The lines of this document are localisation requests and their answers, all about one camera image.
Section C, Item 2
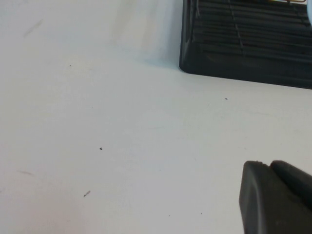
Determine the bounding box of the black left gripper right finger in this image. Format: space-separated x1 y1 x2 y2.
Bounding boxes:
270 160 312 208

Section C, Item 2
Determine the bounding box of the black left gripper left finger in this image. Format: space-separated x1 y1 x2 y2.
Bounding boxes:
238 160 312 234

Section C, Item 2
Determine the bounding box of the black plastic drip tray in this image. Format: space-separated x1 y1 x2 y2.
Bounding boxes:
178 0 312 90

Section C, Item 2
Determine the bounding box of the black wire dish rack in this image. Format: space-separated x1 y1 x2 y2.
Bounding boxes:
194 0 312 53

